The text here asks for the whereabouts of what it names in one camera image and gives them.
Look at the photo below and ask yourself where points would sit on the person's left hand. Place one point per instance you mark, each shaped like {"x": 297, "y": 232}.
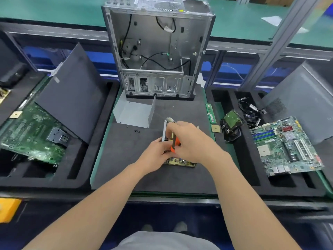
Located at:
{"x": 152, "y": 154}

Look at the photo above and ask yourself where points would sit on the person's right hand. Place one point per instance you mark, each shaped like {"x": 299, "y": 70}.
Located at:
{"x": 192, "y": 144}

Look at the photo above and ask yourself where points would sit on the green motherboard with black bracket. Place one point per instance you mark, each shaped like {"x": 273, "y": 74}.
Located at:
{"x": 31, "y": 136}

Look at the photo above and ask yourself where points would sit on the black foam work mat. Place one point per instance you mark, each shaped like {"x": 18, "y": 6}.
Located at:
{"x": 156, "y": 153}

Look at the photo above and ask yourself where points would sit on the person's grey shorts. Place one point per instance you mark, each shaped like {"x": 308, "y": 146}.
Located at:
{"x": 166, "y": 242}

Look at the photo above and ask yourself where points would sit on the person's shoes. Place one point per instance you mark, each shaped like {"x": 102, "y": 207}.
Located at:
{"x": 166, "y": 227}

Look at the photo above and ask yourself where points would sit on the white paper sheet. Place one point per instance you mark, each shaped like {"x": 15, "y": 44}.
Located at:
{"x": 272, "y": 20}

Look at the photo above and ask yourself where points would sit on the person's right forearm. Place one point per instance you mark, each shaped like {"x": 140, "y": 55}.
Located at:
{"x": 249, "y": 205}

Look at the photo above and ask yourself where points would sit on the person's left forearm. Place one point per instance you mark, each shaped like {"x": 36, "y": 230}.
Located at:
{"x": 88, "y": 208}

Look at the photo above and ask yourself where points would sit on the small black screws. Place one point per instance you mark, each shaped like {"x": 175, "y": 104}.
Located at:
{"x": 136, "y": 131}

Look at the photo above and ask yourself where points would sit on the yellow bin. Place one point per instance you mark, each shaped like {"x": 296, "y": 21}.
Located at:
{"x": 7, "y": 209}

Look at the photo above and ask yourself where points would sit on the open silver computer case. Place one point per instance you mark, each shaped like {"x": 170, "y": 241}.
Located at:
{"x": 158, "y": 48}

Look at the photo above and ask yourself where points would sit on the person's right thumb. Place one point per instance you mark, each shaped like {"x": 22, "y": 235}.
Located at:
{"x": 170, "y": 132}

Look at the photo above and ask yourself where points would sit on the green motherboard with white slots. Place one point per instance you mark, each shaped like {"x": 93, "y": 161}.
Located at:
{"x": 286, "y": 145}

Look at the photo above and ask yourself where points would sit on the power supply circuit board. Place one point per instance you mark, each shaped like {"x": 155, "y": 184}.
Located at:
{"x": 179, "y": 161}

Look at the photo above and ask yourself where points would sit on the hard disk drive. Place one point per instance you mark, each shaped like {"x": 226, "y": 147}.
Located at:
{"x": 232, "y": 123}

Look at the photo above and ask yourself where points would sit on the light grey case side panel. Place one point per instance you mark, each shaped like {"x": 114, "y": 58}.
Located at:
{"x": 301, "y": 101}

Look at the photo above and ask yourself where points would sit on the dark grey case side panel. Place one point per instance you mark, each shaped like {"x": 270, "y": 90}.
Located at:
{"x": 71, "y": 96}

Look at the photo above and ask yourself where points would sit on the black foam tray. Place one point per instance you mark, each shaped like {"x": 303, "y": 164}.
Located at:
{"x": 52, "y": 140}
{"x": 260, "y": 158}

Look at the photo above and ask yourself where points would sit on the person's left fingers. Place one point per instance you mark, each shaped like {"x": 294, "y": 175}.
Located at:
{"x": 164, "y": 149}

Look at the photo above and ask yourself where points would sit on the green memory module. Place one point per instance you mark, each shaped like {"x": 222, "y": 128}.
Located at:
{"x": 210, "y": 113}

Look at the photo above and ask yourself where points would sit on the square gold processor chip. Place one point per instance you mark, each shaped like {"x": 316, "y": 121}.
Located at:
{"x": 215, "y": 128}

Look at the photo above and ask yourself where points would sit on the aluminium frame post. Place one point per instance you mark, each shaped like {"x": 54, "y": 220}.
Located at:
{"x": 281, "y": 36}

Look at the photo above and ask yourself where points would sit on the bent grey metal cover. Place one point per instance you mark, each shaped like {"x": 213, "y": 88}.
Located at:
{"x": 135, "y": 113}

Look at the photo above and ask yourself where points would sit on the square tan processor chip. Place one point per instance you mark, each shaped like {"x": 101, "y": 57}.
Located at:
{"x": 15, "y": 115}

